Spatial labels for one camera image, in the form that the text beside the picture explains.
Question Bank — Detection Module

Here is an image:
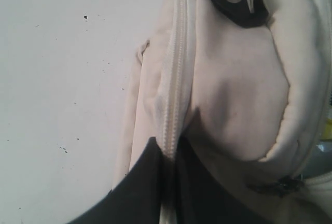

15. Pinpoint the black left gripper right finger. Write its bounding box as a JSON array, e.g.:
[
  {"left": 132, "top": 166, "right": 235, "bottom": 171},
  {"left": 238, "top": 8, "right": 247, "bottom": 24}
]
[{"left": 172, "top": 135, "right": 288, "bottom": 224}]

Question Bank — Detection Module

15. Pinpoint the cream fabric duffel bag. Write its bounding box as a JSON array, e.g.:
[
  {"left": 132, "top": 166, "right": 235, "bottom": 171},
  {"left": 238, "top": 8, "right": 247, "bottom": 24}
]
[{"left": 113, "top": 0, "right": 331, "bottom": 223}]

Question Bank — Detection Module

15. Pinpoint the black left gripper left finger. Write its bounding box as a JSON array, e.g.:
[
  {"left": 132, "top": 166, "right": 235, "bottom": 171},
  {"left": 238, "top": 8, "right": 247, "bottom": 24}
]
[{"left": 71, "top": 137, "right": 163, "bottom": 224}]

